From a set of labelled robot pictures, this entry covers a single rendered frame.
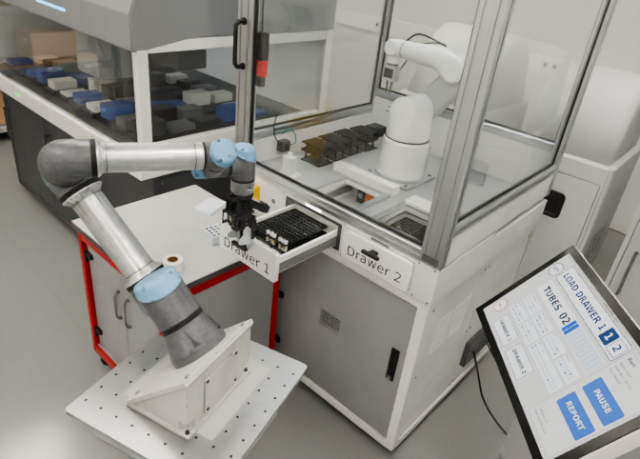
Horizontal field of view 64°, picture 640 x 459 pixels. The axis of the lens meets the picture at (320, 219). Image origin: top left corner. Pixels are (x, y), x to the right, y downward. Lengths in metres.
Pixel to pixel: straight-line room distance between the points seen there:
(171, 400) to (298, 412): 1.18
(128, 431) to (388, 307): 0.96
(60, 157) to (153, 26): 1.01
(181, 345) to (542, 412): 0.83
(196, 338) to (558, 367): 0.84
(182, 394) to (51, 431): 1.26
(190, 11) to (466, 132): 1.33
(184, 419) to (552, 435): 0.80
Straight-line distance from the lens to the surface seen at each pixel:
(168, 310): 1.33
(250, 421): 1.38
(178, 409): 1.30
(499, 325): 1.44
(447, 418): 2.55
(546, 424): 1.23
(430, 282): 1.72
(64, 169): 1.39
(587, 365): 1.25
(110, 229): 1.47
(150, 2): 2.25
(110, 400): 1.47
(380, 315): 1.93
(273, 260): 1.67
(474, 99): 1.48
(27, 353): 2.82
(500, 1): 1.45
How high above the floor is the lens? 1.83
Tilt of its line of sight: 28 degrees down
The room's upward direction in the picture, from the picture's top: 7 degrees clockwise
